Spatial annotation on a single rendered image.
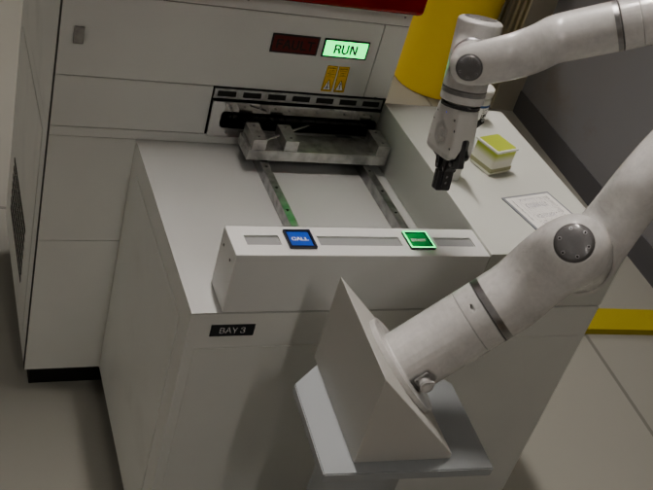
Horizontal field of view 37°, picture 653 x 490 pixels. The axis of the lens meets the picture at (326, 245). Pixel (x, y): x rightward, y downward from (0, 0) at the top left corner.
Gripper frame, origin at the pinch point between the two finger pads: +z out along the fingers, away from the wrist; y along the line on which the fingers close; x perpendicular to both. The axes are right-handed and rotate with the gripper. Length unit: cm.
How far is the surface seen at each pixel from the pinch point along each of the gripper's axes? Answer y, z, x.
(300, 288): -0.6, 24.0, -25.2
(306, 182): -47, 20, -7
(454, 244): -3.3, 15.5, 8.6
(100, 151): -64, 20, -54
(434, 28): -263, 21, 139
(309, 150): -51, 13, -7
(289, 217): -28.4, 21.0, -18.4
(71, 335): -76, 78, -54
